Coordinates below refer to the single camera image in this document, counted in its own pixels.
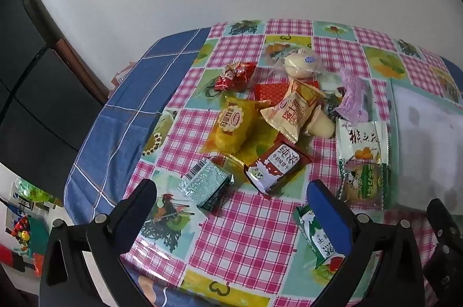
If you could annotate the pale yellow pudding cup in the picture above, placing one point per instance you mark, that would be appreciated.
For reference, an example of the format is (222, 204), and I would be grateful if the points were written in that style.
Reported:
(322, 126)

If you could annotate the orange red item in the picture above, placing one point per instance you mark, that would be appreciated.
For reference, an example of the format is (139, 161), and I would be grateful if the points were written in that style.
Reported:
(38, 261)

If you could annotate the beige orange snack packet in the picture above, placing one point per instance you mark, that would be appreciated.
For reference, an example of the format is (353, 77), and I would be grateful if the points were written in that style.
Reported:
(289, 110)

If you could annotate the green white biscuit packet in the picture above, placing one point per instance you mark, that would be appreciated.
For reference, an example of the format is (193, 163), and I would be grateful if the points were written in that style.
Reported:
(314, 238)

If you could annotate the clear plastic container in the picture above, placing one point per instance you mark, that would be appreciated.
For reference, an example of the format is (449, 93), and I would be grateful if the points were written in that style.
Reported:
(427, 148)

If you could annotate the red white biscuit packet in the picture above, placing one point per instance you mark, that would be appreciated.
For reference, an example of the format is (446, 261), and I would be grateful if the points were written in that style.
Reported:
(276, 166)

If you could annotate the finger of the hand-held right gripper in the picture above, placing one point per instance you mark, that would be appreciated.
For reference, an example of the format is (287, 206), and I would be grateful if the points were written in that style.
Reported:
(443, 223)
(443, 271)

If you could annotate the pink white paper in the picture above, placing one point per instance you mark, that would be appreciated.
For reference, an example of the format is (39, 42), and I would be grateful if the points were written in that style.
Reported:
(121, 77)

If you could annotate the green silver foil packet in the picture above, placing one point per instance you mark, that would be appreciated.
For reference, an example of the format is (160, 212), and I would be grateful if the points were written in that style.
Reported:
(206, 184)

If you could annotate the purple snack packet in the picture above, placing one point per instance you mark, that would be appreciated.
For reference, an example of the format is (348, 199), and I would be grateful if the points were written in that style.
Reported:
(352, 97)

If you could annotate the teal green item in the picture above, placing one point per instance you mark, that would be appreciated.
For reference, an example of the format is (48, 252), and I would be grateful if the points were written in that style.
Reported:
(39, 234)

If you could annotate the dark cabinet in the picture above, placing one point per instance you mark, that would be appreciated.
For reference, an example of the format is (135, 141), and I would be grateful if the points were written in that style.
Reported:
(32, 93)

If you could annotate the white green cartoon snack packet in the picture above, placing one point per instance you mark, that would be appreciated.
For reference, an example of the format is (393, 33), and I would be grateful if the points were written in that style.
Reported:
(361, 162)

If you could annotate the red yellow toy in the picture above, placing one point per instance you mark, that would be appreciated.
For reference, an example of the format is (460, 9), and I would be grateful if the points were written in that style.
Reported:
(20, 233)

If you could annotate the bright green plastic item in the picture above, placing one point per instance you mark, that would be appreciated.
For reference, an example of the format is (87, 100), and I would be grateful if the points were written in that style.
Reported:
(32, 193)

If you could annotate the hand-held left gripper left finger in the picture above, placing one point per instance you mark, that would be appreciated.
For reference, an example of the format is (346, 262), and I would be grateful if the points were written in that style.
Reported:
(140, 206)

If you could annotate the white bun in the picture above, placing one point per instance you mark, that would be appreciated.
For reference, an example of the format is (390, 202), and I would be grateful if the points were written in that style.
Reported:
(302, 64)

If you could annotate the red patterned packet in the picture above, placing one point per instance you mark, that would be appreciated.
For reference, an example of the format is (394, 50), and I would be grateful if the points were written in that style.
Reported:
(269, 91)

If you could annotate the yellow cake packet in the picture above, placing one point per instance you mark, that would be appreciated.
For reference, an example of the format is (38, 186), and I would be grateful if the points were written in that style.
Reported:
(231, 124)

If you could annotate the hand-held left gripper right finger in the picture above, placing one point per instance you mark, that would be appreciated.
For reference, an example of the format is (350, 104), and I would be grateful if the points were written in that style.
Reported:
(327, 216)

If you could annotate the shiny red snack packet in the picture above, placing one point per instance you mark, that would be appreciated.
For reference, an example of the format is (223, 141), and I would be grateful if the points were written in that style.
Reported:
(235, 75)

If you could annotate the brown wooden frame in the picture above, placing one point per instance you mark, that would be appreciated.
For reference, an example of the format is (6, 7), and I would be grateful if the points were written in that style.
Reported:
(77, 64)

